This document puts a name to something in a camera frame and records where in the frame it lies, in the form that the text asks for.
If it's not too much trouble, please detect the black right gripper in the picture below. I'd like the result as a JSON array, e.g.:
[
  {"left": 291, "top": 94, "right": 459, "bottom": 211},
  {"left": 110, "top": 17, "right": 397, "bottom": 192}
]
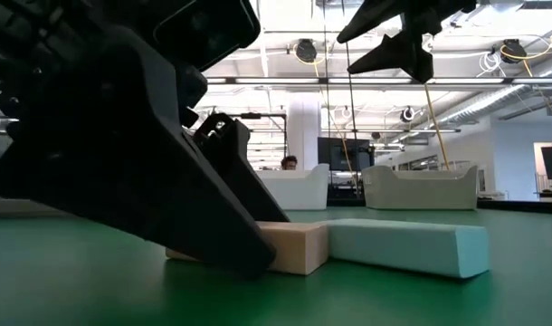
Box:
[{"left": 337, "top": 0, "right": 479, "bottom": 85}]

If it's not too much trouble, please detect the long orange block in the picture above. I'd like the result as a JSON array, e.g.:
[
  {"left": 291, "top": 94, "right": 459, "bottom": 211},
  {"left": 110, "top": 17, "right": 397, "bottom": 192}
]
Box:
[{"left": 0, "top": 198, "right": 69, "bottom": 218}]

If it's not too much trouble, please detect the orange rectangular block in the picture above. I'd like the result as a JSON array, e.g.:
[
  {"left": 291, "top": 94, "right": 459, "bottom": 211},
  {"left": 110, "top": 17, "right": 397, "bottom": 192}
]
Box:
[{"left": 165, "top": 220, "right": 330, "bottom": 276}]

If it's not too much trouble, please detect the white round pillar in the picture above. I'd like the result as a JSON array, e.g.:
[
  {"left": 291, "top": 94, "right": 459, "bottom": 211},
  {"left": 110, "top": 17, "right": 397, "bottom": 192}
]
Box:
[{"left": 286, "top": 97, "right": 323, "bottom": 172}]

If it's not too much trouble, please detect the white plastic bin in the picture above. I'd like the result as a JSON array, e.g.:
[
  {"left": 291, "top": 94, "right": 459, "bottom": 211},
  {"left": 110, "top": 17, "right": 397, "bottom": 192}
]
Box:
[{"left": 255, "top": 162, "right": 331, "bottom": 212}]

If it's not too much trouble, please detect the long ceiling light bar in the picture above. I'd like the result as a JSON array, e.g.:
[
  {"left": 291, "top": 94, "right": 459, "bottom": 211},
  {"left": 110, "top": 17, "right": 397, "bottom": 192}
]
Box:
[{"left": 205, "top": 76, "right": 552, "bottom": 88}]

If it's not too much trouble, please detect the black monitor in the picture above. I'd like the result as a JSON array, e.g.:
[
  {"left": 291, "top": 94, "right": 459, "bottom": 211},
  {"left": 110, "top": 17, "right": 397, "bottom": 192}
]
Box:
[{"left": 317, "top": 137, "right": 376, "bottom": 172}]

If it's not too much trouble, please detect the dark transparent plastic bin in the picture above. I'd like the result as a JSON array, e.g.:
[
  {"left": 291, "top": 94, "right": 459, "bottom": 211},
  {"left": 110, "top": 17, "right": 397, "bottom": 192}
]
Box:
[{"left": 0, "top": 194, "right": 78, "bottom": 219}]

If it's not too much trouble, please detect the off-white plastic bin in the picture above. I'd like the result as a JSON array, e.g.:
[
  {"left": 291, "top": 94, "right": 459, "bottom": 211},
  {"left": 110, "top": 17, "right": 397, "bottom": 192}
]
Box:
[{"left": 361, "top": 164, "right": 480, "bottom": 211}]

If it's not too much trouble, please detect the mint rectangular block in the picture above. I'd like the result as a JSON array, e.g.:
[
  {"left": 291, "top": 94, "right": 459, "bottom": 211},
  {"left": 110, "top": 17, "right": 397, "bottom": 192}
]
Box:
[{"left": 326, "top": 217, "right": 490, "bottom": 279}]

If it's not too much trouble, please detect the green table mat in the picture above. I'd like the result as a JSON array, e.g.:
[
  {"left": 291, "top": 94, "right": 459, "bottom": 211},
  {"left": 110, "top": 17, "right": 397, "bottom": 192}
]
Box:
[{"left": 0, "top": 206, "right": 552, "bottom": 326}]

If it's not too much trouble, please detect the black metal rack frame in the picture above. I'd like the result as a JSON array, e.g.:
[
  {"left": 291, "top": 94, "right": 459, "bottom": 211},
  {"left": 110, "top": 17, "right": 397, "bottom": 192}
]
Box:
[{"left": 233, "top": 111, "right": 289, "bottom": 171}]

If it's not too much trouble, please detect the black hanging cable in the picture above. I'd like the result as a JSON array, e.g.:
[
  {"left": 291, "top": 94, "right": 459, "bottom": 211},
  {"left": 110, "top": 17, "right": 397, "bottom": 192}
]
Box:
[{"left": 345, "top": 43, "right": 361, "bottom": 200}]

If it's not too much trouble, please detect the yellow hanging cable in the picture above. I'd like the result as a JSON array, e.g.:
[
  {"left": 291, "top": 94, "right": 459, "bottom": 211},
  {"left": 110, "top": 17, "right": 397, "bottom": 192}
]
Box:
[{"left": 423, "top": 83, "right": 452, "bottom": 172}]

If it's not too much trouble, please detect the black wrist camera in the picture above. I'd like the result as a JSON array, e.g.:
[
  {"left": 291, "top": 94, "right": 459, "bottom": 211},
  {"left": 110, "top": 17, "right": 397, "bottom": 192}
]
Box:
[{"left": 152, "top": 0, "right": 262, "bottom": 72}]

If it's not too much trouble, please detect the silver ventilation duct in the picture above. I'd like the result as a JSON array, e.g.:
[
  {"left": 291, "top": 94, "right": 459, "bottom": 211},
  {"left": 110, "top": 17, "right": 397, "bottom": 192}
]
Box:
[{"left": 438, "top": 53, "right": 552, "bottom": 126}]

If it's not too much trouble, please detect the black metal table frame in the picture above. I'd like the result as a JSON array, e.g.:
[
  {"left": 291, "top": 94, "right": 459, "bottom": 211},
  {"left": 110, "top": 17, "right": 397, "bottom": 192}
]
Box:
[{"left": 328, "top": 185, "right": 552, "bottom": 216}]

